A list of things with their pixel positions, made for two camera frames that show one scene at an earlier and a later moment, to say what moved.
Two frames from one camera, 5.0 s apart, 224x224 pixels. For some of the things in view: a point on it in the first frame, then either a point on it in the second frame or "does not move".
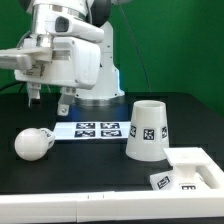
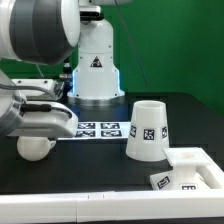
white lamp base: [184, 177] does not move
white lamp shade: [147, 135] does not move
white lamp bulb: [32, 144] does not move
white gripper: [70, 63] → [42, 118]
